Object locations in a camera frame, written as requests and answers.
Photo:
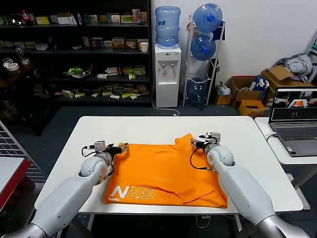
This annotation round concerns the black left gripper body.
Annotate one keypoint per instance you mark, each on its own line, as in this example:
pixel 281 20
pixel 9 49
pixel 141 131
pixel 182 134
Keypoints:
pixel 112 150

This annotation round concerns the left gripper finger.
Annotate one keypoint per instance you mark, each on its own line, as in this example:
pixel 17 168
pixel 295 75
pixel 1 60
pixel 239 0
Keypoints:
pixel 123 146
pixel 123 150

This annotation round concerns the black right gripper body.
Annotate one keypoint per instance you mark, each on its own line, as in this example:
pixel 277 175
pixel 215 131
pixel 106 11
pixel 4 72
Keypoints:
pixel 203 144

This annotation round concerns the orange t-shirt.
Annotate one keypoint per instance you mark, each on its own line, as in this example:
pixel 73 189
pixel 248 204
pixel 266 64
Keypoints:
pixel 161 173

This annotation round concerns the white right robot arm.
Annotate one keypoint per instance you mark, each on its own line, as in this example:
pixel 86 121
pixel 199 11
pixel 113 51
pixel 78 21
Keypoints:
pixel 242 183

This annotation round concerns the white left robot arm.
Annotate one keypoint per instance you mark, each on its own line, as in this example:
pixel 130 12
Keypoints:
pixel 62 198

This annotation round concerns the grey clothes pile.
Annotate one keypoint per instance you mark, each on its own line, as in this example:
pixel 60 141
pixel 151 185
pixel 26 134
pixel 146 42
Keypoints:
pixel 298 64

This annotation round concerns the large white table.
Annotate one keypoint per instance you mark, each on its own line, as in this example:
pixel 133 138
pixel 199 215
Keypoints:
pixel 148 126

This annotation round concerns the small orange box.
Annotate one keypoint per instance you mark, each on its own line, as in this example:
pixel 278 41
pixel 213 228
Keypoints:
pixel 223 100

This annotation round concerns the blue water jug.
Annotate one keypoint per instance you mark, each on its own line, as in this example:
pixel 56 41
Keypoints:
pixel 196 92
pixel 203 48
pixel 206 18
pixel 167 26

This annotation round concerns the small flat white box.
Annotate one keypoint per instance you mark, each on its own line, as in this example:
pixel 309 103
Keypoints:
pixel 102 76
pixel 115 96
pixel 77 47

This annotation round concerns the white jug rack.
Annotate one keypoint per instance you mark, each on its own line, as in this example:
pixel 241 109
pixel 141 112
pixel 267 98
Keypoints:
pixel 209 91

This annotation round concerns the white water dispenser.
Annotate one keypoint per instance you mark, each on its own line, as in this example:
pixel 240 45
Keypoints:
pixel 167 93

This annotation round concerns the yellow cardboard box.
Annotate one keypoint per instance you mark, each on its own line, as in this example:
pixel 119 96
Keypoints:
pixel 250 112

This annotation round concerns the grey plastic bag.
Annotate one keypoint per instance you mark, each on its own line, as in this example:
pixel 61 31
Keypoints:
pixel 223 90

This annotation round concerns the open brown cardboard box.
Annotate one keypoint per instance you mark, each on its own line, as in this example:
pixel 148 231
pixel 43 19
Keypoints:
pixel 244 97

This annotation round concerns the small green box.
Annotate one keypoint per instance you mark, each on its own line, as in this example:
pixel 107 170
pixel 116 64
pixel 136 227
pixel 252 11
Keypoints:
pixel 132 77

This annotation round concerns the small white side table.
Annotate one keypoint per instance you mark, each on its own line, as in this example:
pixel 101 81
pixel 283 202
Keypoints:
pixel 277 153

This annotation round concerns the white red product box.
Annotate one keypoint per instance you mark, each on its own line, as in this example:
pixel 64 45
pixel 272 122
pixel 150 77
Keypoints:
pixel 113 71

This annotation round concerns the blue white bag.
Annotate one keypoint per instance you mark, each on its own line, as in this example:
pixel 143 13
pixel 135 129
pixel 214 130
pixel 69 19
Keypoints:
pixel 258 83

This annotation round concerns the bowl of green packs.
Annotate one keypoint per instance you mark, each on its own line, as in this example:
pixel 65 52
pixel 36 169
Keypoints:
pixel 76 72

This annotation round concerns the grey laptop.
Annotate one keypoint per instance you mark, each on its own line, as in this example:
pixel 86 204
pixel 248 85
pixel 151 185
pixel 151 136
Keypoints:
pixel 294 133

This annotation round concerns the black shelf unit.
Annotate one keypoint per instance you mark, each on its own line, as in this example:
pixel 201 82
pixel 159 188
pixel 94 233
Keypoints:
pixel 99 52

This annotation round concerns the large brown cardboard box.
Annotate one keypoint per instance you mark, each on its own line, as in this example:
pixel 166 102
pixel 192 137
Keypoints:
pixel 275 74

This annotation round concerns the white paper cup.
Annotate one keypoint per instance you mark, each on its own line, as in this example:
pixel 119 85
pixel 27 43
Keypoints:
pixel 144 47

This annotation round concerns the beige red product box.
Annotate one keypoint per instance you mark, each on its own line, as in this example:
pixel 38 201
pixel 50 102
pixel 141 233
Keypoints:
pixel 130 44
pixel 118 43

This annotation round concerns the red white cart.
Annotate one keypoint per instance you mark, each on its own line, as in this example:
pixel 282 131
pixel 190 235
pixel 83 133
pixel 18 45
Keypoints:
pixel 10 171

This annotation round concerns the beige pink product box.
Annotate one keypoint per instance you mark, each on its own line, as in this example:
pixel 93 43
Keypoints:
pixel 95 42

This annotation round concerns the blue hanging cloth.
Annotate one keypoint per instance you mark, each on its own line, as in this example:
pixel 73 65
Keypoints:
pixel 218 33

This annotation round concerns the white blue product box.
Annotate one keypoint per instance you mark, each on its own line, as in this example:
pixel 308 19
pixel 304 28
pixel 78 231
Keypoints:
pixel 86 42

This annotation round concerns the dark brown table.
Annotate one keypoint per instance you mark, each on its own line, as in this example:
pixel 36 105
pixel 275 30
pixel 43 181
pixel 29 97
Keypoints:
pixel 24 74

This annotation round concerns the dark blue bottle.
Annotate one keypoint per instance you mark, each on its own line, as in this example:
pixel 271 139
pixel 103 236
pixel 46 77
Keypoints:
pixel 52 45

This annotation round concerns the clear plastic bottle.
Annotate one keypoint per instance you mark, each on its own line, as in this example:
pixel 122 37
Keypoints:
pixel 23 57

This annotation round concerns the pink colourful box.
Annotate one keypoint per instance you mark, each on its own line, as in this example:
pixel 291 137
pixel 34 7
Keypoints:
pixel 136 16

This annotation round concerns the white tape roll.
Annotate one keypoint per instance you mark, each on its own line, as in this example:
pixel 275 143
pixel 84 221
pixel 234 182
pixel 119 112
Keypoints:
pixel 12 67

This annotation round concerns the pale green product box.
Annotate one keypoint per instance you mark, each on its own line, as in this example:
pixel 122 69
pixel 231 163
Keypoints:
pixel 19 44
pixel 30 45
pixel 7 44

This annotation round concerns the cola bottle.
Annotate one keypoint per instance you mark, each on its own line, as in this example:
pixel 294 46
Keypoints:
pixel 24 19

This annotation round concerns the dark glass bowl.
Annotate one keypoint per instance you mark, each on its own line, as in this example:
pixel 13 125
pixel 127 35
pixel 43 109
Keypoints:
pixel 16 21

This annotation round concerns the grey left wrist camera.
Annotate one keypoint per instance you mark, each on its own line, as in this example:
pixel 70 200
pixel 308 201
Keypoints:
pixel 100 146

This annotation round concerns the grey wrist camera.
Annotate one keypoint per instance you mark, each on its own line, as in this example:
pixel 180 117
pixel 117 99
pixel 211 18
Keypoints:
pixel 215 137
pixel 100 146

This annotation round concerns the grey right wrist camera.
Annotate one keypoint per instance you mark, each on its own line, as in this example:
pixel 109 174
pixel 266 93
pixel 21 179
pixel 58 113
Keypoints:
pixel 215 137

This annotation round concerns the grey teal frame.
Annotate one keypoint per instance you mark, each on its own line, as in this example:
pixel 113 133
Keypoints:
pixel 313 46

